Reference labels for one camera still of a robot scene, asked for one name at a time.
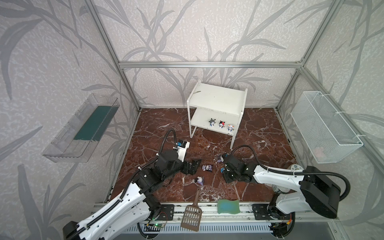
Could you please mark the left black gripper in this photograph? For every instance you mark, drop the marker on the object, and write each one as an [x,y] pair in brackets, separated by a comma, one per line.
[188,167]

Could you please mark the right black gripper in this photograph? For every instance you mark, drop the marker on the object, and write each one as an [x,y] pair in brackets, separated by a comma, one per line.
[227,169]

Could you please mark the purple bat Kuromi figure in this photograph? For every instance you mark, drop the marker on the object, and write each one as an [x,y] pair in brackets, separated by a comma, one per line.
[207,168]

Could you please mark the white hooded Doraemon figure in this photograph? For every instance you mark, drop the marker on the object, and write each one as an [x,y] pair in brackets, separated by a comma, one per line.
[231,127]

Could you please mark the red hat Doraemon figure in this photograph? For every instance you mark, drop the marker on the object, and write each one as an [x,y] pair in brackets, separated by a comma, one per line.
[221,124]

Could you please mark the small grey bunny figure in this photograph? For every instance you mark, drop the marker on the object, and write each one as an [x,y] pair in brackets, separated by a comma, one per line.
[212,122]

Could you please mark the purple dress Kuromi figure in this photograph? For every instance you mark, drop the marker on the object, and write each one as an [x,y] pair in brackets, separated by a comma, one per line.
[220,159]

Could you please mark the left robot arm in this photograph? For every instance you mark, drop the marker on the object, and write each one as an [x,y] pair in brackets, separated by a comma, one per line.
[136,202]

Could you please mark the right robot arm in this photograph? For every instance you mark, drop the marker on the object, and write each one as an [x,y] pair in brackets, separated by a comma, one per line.
[308,190]

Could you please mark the white two-tier metal shelf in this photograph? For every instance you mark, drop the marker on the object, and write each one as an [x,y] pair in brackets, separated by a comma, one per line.
[219,103]

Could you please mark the purple striped Kuromi figure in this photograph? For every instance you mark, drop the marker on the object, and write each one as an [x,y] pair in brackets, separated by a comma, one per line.
[199,181]

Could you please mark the green wavy sponge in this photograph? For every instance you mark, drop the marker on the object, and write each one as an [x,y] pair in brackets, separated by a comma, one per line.
[228,207]

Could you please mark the brown plastic litter scoop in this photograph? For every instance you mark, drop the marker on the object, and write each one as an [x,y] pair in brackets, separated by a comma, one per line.
[192,215]

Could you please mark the round tape roll cartoon label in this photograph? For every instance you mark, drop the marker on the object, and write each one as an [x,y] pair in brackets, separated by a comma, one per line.
[296,167]

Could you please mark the small circuit board with LED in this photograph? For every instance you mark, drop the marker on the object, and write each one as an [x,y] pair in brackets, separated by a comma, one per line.
[155,226]

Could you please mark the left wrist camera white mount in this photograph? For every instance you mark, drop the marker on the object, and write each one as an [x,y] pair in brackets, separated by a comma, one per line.
[181,149]

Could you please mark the white wire mesh basket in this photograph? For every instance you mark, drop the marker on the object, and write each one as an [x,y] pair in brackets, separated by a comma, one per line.
[326,132]

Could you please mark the clear plastic wall tray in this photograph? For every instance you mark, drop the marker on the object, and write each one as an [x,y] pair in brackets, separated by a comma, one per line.
[79,138]

